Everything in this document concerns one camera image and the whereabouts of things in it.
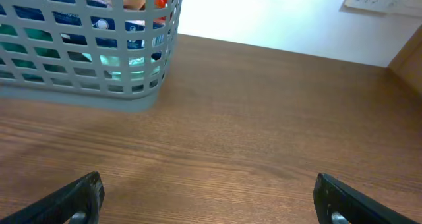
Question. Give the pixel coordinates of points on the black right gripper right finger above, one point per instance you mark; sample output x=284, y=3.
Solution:
x=336, y=202

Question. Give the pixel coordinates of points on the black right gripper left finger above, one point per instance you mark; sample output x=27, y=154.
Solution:
x=78, y=202

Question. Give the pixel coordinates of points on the light blue snack bar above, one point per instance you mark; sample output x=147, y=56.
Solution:
x=132, y=62

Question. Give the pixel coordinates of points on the green coffee bag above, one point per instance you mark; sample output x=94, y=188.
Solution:
x=35, y=35

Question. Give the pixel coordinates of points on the red spaghetti packet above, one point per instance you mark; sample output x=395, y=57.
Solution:
x=140, y=5

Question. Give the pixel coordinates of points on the grey plastic basket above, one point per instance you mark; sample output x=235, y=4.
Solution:
x=84, y=82

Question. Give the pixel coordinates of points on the white wall control panel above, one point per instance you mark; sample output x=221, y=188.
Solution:
x=379, y=0

